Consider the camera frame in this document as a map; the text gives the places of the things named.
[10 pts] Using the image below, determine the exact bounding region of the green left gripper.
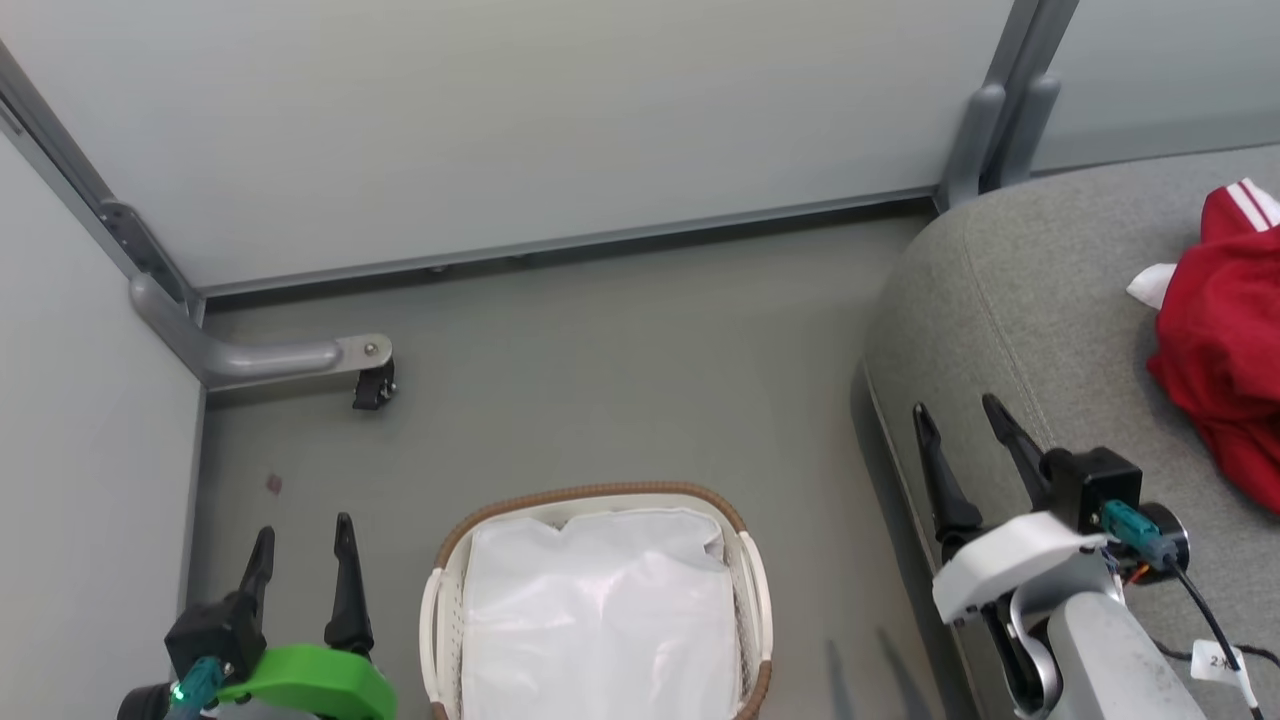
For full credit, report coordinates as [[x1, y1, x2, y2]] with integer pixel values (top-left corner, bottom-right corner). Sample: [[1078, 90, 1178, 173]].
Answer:
[[215, 513, 399, 720]]

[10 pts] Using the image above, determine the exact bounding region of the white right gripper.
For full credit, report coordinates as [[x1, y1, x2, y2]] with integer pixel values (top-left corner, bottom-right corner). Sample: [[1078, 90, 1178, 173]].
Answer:
[[912, 393, 1106, 627]]

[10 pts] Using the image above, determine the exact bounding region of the red and white shirt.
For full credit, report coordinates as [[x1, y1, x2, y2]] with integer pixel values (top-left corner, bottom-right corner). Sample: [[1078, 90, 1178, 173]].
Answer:
[[1127, 178, 1280, 516]]

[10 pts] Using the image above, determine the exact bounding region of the grey fabric sofa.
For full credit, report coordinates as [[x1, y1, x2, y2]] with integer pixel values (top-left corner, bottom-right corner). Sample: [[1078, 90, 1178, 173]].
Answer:
[[862, 145, 1280, 720]]

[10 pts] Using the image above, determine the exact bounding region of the black caster wheel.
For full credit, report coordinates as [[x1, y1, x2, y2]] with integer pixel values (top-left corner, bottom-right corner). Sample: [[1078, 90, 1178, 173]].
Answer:
[[352, 358, 398, 411]]

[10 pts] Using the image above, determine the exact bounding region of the grey partition support leg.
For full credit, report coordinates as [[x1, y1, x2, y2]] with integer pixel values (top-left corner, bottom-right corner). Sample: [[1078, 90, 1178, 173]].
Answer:
[[940, 83, 1006, 211], [995, 75, 1061, 191], [128, 273, 394, 391]]

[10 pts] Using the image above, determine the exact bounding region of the white laundry basket brown rim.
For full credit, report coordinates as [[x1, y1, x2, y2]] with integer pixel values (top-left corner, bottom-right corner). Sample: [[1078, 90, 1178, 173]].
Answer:
[[420, 482, 774, 720]]

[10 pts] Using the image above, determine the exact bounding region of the left arm teal plug cable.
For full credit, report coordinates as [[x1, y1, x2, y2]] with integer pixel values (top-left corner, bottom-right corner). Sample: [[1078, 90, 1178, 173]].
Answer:
[[165, 657, 228, 720]]

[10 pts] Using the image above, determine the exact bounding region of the arm teal plug cable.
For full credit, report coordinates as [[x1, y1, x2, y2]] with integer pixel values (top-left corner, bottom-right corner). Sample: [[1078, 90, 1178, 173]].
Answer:
[[165, 657, 228, 720], [1100, 500, 1266, 720]]

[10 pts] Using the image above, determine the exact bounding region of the right arm teal plug cable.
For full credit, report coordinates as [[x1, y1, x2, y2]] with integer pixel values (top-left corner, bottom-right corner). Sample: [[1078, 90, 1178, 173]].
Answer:
[[1100, 500, 1266, 720]]

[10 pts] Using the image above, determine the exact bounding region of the white cable label tag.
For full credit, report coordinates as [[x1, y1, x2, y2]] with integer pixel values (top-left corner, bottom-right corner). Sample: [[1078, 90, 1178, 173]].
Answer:
[[1192, 640, 1253, 693]]

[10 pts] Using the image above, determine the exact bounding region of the thin black cable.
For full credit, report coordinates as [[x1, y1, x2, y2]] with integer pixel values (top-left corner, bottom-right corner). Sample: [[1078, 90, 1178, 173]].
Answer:
[[1150, 640, 1280, 669]]

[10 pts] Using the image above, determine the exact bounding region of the dark partition hinge bracket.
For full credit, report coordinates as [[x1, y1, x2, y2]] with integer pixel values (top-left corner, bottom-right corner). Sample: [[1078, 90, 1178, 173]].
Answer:
[[98, 200, 183, 303]]

